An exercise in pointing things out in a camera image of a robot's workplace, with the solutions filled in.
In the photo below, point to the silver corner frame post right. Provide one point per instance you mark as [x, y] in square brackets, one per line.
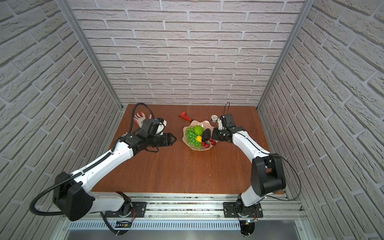
[305, 10]

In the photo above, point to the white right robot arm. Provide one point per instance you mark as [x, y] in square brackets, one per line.
[267, 171]

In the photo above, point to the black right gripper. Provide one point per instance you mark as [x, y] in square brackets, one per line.
[215, 135]

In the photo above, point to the silver corner frame post left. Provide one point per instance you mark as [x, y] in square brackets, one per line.
[83, 40]

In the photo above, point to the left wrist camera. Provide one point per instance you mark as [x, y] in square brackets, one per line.
[152, 128]

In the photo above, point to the red white work glove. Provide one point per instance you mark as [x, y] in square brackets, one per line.
[140, 117]

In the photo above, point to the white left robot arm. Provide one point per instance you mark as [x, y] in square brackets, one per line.
[75, 197]

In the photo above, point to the green grape bunch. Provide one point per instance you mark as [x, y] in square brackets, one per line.
[191, 137]

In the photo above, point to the green bumpy fake fruit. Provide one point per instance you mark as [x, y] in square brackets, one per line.
[198, 130]

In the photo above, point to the dark fake avocado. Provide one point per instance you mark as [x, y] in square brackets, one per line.
[206, 136]

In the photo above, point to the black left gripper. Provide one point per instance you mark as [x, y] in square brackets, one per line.
[170, 139]

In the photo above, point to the red hand tool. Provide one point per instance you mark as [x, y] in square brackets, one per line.
[184, 116]

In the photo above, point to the aluminium rail frame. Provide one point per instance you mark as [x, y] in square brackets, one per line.
[200, 212]

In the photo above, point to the red cherry pair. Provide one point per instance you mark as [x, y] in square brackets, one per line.
[205, 144]
[212, 141]

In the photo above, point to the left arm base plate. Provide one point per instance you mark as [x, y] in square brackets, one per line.
[138, 208]

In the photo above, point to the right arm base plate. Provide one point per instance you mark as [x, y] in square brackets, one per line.
[236, 209]

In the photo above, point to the white tape roll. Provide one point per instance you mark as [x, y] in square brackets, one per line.
[214, 118]

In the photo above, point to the silver corner frame post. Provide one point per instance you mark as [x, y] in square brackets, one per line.
[305, 10]
[83, 40]

